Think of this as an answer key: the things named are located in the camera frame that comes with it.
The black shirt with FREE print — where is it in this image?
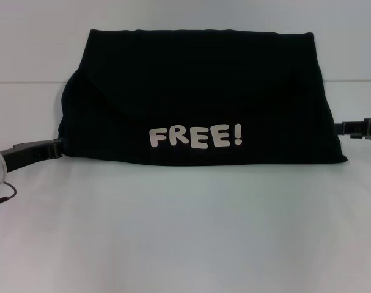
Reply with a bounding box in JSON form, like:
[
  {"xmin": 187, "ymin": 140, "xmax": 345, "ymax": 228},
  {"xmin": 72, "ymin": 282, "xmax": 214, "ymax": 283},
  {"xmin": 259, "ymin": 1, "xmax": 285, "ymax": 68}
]
[{"xmin": 57, "ymin": 28, "xmax": 349, "ymax": 168}]

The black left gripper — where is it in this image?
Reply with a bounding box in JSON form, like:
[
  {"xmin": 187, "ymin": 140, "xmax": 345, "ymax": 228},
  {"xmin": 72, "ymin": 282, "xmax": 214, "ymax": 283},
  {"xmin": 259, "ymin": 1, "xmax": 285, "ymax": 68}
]
[{"xmin": 0, "ymin": 136, "xmax": 65, "ymax": 174}]

